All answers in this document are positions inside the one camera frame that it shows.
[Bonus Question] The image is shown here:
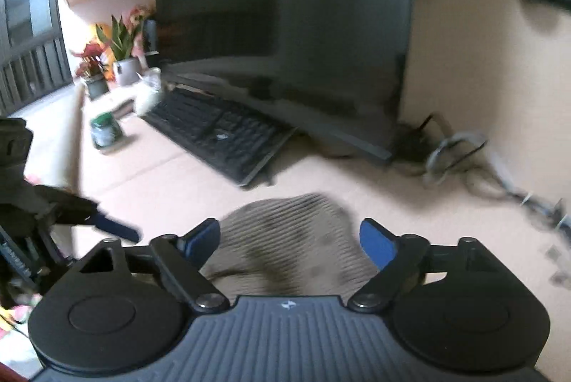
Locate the brown polka dot sweater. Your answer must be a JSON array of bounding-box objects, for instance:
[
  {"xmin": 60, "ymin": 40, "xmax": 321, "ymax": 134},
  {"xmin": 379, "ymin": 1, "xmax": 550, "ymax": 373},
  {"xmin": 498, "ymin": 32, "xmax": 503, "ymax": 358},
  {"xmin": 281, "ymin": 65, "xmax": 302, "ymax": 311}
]
[{"xmin": 200, "ymin": 193, "xmax": 378, "ymax": 301}]

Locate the green lidded jar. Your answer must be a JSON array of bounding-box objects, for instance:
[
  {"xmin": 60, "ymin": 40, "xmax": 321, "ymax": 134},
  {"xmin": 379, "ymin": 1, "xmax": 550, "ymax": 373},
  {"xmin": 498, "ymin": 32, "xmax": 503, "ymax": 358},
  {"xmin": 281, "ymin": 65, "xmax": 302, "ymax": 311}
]
[{"xmin": 90, "ymin": 112, "xmax": 124, "ymax": 150}]

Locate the black keyboard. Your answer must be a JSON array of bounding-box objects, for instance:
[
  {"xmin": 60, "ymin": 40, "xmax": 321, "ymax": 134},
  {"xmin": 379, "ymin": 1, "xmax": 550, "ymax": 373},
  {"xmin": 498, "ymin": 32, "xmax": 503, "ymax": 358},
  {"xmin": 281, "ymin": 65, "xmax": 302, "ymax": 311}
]
[{"xmin": 142, "ymin": 88, "xmax": 295, "ymax": 187}]

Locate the white plush toy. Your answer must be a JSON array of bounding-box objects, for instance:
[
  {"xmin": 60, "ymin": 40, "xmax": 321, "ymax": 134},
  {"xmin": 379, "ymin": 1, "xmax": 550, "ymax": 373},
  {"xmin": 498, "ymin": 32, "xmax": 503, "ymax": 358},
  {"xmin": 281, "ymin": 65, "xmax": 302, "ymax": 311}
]
[{"xmin": 133, "ymin": 67, "xmax": 166, "ymax": 116}]

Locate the potted flower plant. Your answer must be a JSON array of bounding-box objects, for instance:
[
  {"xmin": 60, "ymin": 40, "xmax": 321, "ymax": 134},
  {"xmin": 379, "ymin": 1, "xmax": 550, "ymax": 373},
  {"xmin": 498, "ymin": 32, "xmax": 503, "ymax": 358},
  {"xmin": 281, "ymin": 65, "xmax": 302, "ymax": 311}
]
[{"xmin": 71, "ymin": 5, "xmax": 154, "ymax": 101}]

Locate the black curved monitor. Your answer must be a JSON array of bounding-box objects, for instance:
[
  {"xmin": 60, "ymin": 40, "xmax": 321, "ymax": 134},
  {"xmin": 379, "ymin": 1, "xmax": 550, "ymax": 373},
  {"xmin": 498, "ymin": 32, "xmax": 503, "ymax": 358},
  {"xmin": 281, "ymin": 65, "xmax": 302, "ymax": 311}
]
[{"xmin": 156, "ymin": 0, "xmax": 411, "ymax": 162}]

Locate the black cable bundle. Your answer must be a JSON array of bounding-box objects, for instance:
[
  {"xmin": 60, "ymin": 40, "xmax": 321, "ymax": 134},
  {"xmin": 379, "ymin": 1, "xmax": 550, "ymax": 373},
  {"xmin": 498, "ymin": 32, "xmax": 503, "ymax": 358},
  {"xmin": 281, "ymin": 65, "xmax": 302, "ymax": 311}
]
[{"xmin": 392, "ymin": 113, "xmax": 571, "ymax": 240}]

